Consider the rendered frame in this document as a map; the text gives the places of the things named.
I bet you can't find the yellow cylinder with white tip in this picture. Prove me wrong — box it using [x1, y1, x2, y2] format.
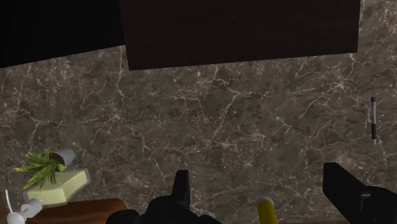
[256, 196, 279, 224]

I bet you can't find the grey and black pen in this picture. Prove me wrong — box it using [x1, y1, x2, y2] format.
[370, 95, 378, 146]

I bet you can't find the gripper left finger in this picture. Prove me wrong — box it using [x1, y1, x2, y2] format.
[106, 169, 221, 224]

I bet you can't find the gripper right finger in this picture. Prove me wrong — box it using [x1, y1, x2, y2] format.
[322, 162, 397, 224]

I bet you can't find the green plant in white pot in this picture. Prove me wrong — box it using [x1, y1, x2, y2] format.
[13, 146, 76, 192]

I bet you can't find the pale yellow flat box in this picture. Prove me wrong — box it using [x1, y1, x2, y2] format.
[22, 168, 92, 207]

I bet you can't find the brown wooden board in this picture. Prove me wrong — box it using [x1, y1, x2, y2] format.
[24, 198, 129, 224]

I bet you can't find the white spray bottle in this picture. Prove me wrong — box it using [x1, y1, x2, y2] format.
[4, 189, 45, 224]

